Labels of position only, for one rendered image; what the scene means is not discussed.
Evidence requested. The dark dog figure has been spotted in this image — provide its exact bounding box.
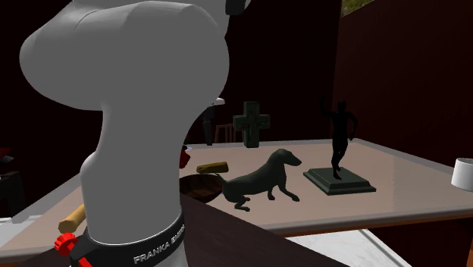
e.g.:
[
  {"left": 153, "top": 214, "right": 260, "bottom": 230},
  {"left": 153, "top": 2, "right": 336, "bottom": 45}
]
[{"left": 217, "top": 148, "right": 303, "bottom": 213}]

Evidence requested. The beige table with grey rim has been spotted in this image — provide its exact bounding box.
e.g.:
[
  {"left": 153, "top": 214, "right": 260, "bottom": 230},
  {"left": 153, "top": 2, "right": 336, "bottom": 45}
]
[{"left": 0, "top": 138, "right": 473, "bottom": 265}]

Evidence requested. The red object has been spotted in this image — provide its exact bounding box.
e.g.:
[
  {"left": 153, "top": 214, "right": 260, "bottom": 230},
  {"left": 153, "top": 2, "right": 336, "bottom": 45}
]
[{"left": 179, "top": 145, "right": 192, "bottom": 170}]

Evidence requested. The dark brown wooden bowl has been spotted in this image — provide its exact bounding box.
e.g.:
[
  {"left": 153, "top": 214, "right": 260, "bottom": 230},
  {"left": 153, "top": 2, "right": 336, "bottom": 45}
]
[{"left": 179, "top": 174, "right": 225, "bottom": 204}]

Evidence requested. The white cup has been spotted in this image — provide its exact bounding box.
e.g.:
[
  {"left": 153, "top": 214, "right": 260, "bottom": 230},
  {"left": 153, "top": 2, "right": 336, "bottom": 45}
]
[{"left": 450, "top": 157, "right": 473, "bottom": 192}]

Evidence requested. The dark human statue on base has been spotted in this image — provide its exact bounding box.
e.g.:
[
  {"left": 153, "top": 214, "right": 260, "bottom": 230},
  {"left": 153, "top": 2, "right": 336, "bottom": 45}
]
[{"left": 302, "top": 96, "right": 377, "bottom": 196}]

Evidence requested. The tan wooden cylinder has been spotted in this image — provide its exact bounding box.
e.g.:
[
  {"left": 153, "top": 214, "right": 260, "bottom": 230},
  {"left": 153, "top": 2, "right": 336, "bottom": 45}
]
[{"left": 58, "top": 203, "right": 87, "bottom": 235}]

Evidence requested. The wooden chair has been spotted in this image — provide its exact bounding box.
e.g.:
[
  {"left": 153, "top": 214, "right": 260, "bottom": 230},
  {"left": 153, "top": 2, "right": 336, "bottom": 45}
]
[{"left": 214, "top": 123, "right": 238, "bottom": 145}]

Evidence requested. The dark green cross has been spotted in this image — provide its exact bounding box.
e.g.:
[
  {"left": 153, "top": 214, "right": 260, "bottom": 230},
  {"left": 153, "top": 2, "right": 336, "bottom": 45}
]
[{"left": 232, "top": 101, "right": 271, "bottom": 149}]

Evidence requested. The dark robot stand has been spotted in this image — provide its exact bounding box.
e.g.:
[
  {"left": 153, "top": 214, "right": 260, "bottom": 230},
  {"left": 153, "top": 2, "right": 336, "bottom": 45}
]
[{"left": 14, "top": 193, "right": 350, "bottom": 267}]

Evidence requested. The brown wooden block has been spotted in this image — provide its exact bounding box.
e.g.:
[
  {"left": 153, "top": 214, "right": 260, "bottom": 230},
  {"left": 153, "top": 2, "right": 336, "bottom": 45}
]
[{"left": 196, "top": 161, "right": 230, "bottom": 175}]

